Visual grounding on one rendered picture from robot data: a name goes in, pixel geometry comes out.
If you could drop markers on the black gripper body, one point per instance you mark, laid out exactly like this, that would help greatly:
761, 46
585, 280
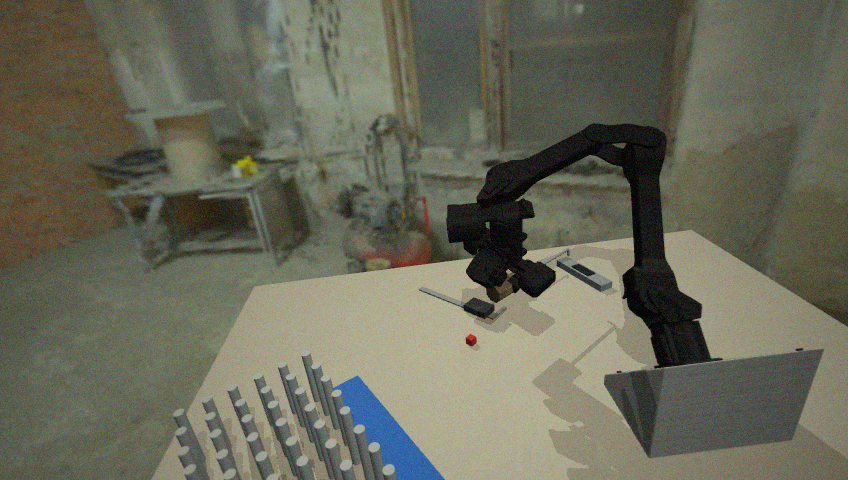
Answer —
534, 278

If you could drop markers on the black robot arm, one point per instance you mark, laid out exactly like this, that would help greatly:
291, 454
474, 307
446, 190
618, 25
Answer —
650, 285

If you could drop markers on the blue flat strip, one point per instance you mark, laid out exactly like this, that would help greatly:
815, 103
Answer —
397, 447

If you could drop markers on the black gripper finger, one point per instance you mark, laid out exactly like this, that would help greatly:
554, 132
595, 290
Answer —
514, 283

